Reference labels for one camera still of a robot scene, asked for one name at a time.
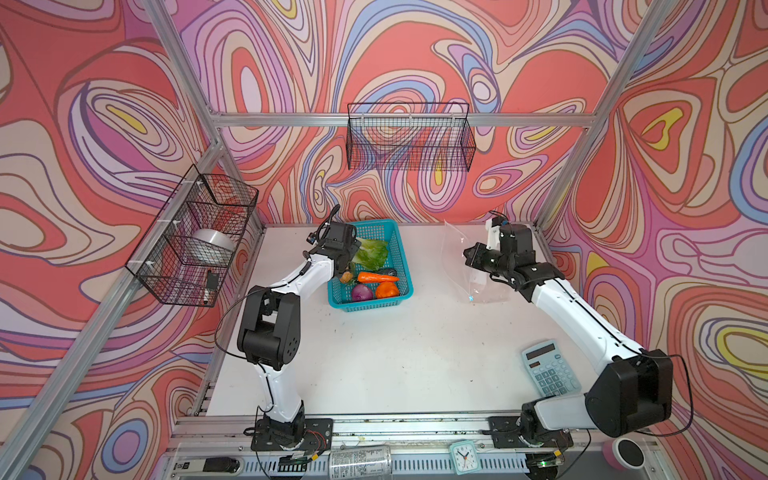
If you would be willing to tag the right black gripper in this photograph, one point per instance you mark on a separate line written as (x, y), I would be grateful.
(477, 248)

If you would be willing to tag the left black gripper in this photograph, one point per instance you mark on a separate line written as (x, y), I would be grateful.
(352, 246)

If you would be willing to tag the green lettuce leaf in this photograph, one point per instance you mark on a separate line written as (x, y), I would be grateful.
(372, 254)

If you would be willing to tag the orange carrot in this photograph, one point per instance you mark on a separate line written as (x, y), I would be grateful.
(370, 278)

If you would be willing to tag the teal plastic basket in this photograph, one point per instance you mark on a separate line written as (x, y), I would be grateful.
(338, 294)

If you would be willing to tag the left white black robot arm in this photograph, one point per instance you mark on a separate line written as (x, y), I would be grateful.
(270, 331)

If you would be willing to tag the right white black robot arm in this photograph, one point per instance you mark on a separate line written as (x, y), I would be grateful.
(633, 386)

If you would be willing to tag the purple red onion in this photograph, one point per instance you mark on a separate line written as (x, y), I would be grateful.
(361, 293)

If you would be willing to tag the teal calculator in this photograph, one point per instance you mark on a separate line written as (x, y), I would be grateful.
(549, 370)

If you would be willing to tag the small teal alarm clock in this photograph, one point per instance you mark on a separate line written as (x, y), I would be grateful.
(464, 457)

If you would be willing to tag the silver drink can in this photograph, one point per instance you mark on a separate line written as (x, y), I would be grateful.
(365, 463)

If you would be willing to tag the back black wire basket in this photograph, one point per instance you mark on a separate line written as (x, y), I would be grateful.
(411, 136)

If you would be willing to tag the black wire basket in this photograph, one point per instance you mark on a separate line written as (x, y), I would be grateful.
(186, 256)
(411, 136)

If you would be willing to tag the left black wire basket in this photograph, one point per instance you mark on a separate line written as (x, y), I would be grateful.
(186, 256)

